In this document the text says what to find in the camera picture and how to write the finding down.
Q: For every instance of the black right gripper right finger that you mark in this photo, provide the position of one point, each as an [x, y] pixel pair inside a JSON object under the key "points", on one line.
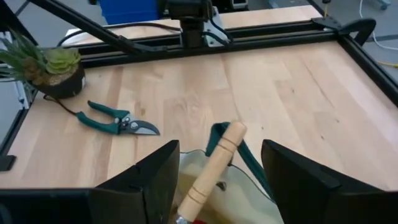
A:
{"points": [[289, 186]]}

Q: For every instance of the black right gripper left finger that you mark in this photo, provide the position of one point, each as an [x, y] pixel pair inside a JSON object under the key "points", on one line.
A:
{"points": [[155, 186]]}

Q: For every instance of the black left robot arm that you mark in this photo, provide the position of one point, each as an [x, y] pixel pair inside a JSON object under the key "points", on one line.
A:
{"points": [[192, 31]]}

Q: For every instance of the cream green gardening bag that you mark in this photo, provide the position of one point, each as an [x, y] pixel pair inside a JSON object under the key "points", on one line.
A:
{"points": [[245, 202]]}

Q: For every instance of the black table edge clamp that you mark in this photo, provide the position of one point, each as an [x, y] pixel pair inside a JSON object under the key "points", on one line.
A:
{"points": [[7, 162]]}

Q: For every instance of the potted succulent plant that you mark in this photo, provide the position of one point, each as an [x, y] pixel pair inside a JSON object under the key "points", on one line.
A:
{"points": [[59, 62]]}

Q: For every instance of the black aluminium table frame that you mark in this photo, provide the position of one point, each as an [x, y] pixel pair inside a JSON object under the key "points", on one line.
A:
{"points": [[264, 42]]}

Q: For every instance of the black arched frame bracket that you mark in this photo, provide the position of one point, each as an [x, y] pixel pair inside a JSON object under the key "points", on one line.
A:
{"points": [[367, 25]]}

